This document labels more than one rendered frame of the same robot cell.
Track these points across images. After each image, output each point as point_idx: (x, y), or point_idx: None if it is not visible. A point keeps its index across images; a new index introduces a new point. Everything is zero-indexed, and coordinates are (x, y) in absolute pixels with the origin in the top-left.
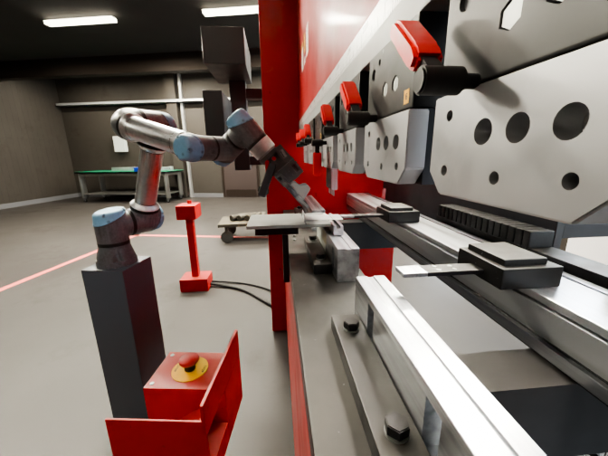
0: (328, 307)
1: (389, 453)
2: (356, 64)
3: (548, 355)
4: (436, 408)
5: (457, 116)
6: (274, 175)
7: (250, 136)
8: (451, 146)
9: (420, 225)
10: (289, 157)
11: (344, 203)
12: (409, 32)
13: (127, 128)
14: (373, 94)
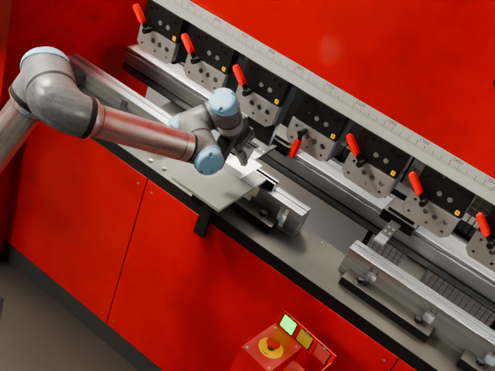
0: (317, 266)
1: (421, 328)
2: (404, 144)
3: (418, 259)
4: (436, 308)
5: (484, 242)
6: (236, 147)
7: (236, 121)
8: (479, 247)
9: (309, 156)
10: (247, 126)
11: (105, 51)
12: (485, 224)
13: (104, 131)
14: (424, 183)
